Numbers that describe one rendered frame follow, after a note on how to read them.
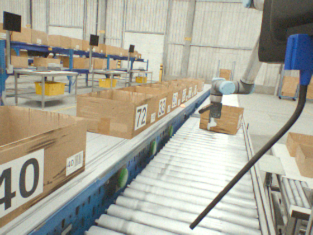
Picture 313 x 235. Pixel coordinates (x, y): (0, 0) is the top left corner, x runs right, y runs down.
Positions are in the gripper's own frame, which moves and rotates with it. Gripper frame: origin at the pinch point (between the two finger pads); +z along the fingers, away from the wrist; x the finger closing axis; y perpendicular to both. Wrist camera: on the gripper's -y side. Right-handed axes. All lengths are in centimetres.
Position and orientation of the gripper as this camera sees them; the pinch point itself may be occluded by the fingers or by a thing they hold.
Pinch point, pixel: (208, 127)
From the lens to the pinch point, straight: 195.6
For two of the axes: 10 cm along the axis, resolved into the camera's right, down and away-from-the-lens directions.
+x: 2.8, -1.8, 9.4
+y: 9.6, 1.5, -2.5
